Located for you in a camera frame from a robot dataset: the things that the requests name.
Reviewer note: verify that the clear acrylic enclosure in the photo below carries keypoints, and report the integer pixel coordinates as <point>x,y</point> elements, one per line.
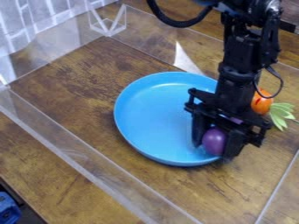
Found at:
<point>70,54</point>

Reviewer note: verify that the blue round tray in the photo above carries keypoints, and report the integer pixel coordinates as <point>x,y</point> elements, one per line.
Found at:
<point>153,121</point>

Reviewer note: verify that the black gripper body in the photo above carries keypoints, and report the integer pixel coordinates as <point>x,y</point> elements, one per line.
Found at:
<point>228,106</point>

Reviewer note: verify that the orange toy carrot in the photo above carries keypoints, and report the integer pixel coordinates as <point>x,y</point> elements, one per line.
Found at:
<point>278,110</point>

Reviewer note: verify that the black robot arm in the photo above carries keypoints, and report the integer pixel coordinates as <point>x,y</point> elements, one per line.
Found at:
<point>252,49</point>

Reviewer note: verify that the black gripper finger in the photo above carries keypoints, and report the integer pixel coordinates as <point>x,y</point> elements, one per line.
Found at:
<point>236,143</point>
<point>201,124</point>

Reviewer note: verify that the blue object at corner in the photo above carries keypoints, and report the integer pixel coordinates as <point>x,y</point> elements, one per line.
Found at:
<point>10,210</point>

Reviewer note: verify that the purple toy eggplant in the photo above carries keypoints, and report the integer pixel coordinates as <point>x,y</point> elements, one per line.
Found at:
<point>214,140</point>

